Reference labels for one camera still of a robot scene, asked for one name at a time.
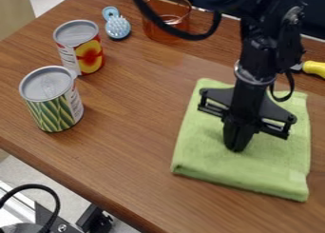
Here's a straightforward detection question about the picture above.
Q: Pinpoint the black cable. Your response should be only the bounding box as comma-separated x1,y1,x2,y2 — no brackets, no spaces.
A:
124,0,224,42

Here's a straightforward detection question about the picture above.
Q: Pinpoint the green cloth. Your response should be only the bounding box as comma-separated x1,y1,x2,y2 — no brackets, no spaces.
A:
170,77,313,204

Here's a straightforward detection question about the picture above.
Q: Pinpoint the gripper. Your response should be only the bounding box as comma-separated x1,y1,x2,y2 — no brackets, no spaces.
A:
197,75,298,153

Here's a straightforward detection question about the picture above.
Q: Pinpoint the green striped can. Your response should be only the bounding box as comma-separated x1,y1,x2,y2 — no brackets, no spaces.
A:
17,65,86,133

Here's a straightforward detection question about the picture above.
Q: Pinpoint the blue brush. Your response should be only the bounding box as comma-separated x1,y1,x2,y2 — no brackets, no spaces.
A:
100,6,134,41

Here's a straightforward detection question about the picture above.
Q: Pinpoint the orange clear cup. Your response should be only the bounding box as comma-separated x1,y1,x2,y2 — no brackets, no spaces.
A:
141,0,194,44

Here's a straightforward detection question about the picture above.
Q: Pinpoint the red and yellow can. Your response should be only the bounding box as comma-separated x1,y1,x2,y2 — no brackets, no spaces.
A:
51,19,107,76

